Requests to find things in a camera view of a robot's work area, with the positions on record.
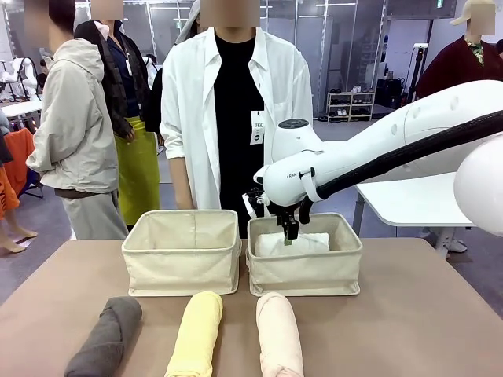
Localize orange cloth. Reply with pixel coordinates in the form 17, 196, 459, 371
0, 127, 37, 221

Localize person in dark jacket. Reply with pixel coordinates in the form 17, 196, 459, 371
74, 0, 163, 229

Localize person in beige jacket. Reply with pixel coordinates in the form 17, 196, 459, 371
25, 0, 129, 240

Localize person's right forearm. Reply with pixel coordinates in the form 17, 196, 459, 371
169, 155, 196, 211

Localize mannequin in red cardigan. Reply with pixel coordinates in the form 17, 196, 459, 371
416, 34, 503, 99

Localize pink rolled towel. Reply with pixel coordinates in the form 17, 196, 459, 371
255, 292, 305, 377

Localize white towel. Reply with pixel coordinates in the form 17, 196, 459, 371
254, 232, 330, 258

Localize yellow rolled towel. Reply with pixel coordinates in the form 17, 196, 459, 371
163, 291, 224, 377

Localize beige hat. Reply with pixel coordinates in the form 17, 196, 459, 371
450, 0, 497, 27

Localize yellow green apron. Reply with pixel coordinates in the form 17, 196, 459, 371
114, 115, 161, 227

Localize person in white coat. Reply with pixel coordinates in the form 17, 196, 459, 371
159, 17, 315, 239

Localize black tripod stand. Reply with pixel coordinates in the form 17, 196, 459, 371
408, 42, 429, 104

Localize grey towel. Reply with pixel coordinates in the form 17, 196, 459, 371
64, 296, 143, 377

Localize wooden shoe rack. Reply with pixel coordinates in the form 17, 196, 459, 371
325, 90, 376, 123

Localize beige fabric basket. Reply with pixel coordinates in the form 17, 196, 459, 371
121, 210, 242, 298
246, 212, 363, 298

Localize black equipment case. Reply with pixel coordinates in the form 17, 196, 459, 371
376, 77, 406, 107

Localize white side table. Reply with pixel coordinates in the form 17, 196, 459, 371
355, 172, 479, 254

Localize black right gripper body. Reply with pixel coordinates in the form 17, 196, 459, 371
274, 203, 303, 229

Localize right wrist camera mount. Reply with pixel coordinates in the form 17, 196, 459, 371
240, 188, 272, 219

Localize white humanoid figure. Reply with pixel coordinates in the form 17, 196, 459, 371
0, 57, 42, 101

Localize white name badge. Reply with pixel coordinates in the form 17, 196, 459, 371
250, 110, 265, 145

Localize mannequin feet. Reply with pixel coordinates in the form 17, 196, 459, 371
0, 210, 39, 254

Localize black right arm cable sleeve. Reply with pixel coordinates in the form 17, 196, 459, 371
298, 112, 503, 225

